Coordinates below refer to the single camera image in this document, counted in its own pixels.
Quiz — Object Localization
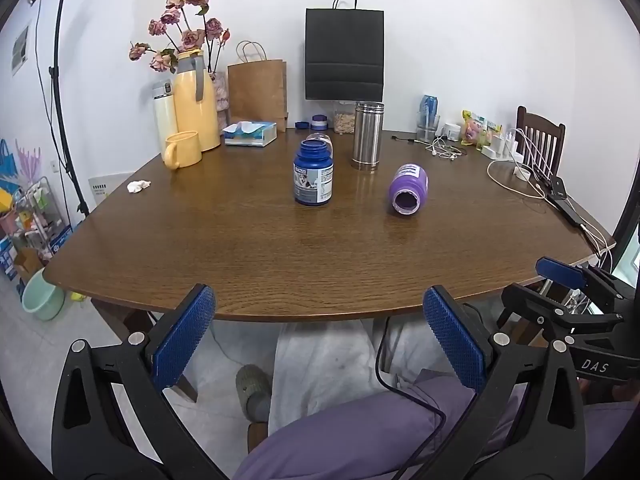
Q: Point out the pink dried flowers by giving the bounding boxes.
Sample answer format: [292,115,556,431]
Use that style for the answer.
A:
[128,0,231,80]

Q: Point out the pink textured vase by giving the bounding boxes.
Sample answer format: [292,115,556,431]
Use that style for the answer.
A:
[212,72,229,112]

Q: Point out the green plastic bucket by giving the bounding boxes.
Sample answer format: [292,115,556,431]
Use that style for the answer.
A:
[22,269,65,322]

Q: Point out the wire shelf with clutter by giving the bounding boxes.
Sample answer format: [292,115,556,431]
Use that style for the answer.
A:
[0,138,74,281]

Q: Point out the black cable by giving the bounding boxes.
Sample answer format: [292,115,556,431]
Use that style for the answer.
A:
[375,316,448,480]

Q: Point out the purple supplement bottle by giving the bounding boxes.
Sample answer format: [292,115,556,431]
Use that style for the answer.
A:
[388,164,428,216]

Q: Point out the white thermos bottle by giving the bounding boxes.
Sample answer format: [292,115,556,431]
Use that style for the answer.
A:
[152,80,178,155]

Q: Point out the purple white small jar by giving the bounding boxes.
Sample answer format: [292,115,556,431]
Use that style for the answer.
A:
[310,114,329,131]

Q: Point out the earphones tangle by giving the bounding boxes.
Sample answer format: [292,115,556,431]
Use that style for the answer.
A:
[390,134,468,162]

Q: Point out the black tripod stand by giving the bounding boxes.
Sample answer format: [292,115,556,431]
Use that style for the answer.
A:
[27,0,91,217]

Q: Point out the black flat device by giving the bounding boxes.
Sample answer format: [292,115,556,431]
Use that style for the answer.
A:
[533,171,586,229]

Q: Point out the blue supplement bottle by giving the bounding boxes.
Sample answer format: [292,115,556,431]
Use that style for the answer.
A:
[293,139,334,206]

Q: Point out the wooden chair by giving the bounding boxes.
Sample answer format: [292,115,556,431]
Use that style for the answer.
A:
[516,106,566,177]

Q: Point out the white power strip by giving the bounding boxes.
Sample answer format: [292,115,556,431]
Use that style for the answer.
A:
[480,131,524,164]

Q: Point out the yellow mug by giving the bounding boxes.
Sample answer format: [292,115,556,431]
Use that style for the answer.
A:
[163,130,202,170]

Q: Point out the white cable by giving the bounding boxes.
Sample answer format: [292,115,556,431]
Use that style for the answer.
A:
[486,127,614,271]

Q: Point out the tissue box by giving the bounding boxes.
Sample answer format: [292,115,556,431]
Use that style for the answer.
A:
[222,122,278,148]

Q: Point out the glass with blue items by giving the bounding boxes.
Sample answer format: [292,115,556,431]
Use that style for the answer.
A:
[416,94,439,142]

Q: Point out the stainless steel tumbler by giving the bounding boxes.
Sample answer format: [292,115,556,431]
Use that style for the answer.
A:
[352,102,384,171]

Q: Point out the grey slipper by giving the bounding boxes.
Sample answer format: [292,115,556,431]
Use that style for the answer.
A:
[235,364,271,422]

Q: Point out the brown paper bag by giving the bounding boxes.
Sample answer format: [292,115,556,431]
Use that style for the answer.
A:
[228,39,288,132]

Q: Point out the snack packets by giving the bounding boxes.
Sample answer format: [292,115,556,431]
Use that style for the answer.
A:
[460,110,502,151]

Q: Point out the crumpled white tissue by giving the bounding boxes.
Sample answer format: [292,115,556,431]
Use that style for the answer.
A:
[127,180,151,194]

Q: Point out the yellow thermos jug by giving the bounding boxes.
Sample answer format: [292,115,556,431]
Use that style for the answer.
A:
[174,49,220,152]

